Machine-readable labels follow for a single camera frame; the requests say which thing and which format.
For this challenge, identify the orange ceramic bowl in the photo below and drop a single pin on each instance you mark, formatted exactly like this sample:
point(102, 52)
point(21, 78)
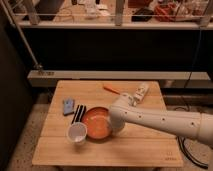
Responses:
point(97, 122)

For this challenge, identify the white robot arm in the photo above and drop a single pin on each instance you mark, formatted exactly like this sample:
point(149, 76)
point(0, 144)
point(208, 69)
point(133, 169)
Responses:
point(192, 125)

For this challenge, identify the orange carrot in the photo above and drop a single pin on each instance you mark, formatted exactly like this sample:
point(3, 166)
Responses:
point(108, 88)

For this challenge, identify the white plastic bottle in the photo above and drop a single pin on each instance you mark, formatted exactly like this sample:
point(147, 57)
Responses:
point(141, 92)

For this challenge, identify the black striped rectangular block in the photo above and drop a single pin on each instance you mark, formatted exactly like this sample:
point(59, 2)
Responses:
point(80, 111)

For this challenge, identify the blue sponge block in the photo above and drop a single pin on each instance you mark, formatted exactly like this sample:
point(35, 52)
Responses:
point(68, 106)

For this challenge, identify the wooden slatted table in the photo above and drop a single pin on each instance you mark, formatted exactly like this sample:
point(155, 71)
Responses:
point(135, 146)

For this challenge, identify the grey metal ledge beam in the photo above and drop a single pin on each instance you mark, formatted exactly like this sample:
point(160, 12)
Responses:
point(194, 80)

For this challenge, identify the diagonal metal pole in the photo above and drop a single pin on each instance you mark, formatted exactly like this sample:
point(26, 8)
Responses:
point(37, 65)

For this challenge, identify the black box on shelf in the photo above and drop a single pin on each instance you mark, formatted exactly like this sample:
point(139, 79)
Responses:
point(142, 15)

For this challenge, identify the red object on shelf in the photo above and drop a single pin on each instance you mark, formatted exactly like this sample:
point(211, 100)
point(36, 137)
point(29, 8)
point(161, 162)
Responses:
point(165, 13)

